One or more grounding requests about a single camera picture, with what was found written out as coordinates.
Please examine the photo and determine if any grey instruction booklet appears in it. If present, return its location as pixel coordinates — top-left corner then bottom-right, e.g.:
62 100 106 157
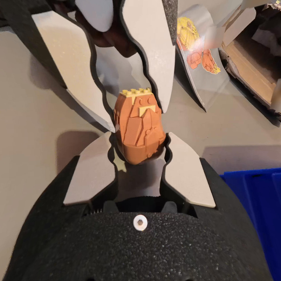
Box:
174 4 231 112

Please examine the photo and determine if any blue plastic bin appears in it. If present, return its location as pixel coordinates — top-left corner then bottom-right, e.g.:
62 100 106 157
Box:
220 168 281 281

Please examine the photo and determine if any person's left hand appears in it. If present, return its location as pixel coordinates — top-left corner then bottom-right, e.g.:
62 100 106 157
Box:
75 12 141 58

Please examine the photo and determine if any orange and tan toy segment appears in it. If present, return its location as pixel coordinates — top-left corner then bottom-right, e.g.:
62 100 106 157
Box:
114 88 166 165

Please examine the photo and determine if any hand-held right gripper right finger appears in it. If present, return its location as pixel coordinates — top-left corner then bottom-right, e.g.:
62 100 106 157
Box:
160 132 216 208

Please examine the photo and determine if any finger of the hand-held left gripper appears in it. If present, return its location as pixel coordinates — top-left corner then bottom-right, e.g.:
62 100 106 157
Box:
120 0 176 114
32 11 116 133

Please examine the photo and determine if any cardboard toy box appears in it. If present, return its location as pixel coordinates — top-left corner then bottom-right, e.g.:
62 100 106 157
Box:
220 0 281 128

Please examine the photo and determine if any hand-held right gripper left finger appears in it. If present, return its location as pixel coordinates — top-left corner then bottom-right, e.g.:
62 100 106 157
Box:
63 131 118 205

